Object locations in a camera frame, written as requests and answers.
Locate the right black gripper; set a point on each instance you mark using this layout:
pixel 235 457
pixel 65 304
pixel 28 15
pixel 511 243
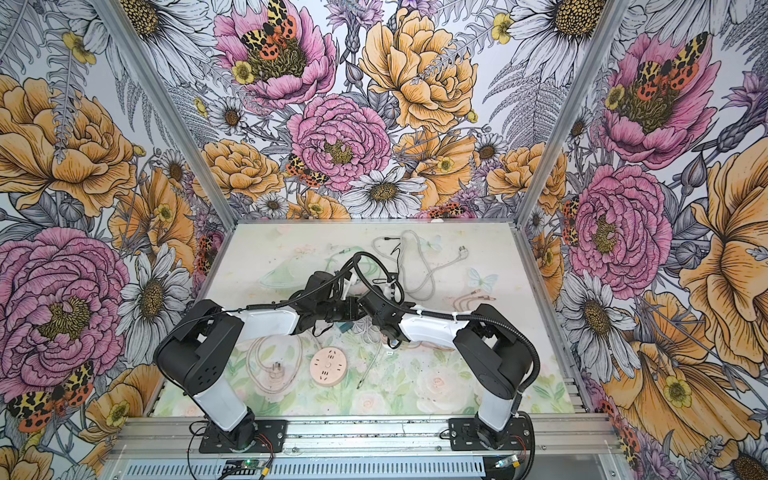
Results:
pixel 376 323

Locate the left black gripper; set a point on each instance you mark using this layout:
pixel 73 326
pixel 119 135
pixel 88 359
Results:
pixel 352 310

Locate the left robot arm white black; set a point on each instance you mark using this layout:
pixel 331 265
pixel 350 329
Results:
pixel 195 353

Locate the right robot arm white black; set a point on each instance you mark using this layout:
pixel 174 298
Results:
pixel 502 359

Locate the round pink power socket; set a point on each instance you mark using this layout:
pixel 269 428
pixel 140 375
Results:
pixel 328 366

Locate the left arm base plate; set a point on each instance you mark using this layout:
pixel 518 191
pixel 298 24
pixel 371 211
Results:
pixel 252 436

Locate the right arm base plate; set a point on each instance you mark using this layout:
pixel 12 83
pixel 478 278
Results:
pixel 470 434

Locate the aluminium front rail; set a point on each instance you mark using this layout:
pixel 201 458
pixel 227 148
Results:
pixel 545 446

